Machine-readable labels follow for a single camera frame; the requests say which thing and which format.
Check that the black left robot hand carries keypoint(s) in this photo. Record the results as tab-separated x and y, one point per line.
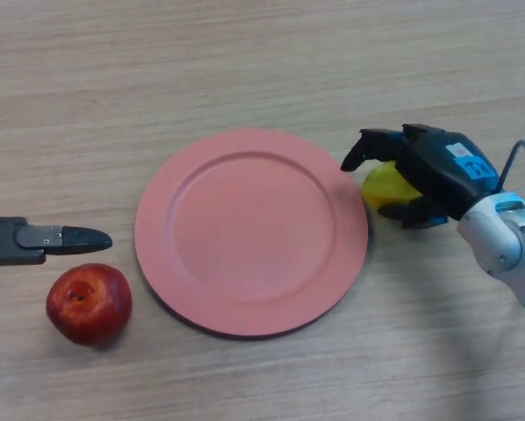
25	241

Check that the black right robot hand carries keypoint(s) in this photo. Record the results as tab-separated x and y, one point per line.
437	171

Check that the yellow starfruit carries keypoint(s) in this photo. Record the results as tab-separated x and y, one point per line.
385	186

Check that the pink round plate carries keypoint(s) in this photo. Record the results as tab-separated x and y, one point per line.
251	232

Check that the red apple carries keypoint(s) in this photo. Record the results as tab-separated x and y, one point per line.
89	307

